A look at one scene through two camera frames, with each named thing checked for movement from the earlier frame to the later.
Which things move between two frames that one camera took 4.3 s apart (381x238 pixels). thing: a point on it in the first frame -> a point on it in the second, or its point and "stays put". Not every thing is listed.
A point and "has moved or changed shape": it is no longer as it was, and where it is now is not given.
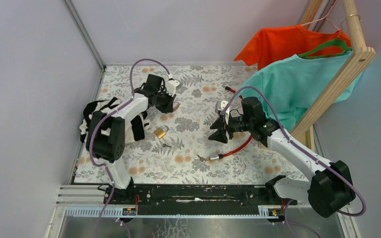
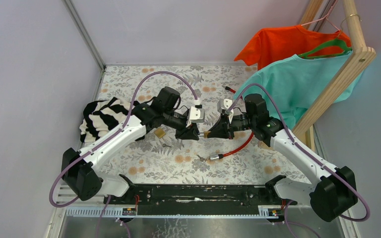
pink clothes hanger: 325,18 stays put
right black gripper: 220,136 stays put
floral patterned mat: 176,148 stays put
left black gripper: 168,108 -> 191,133
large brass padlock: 160,132 stays put
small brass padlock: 176,107 has moved or changed shape
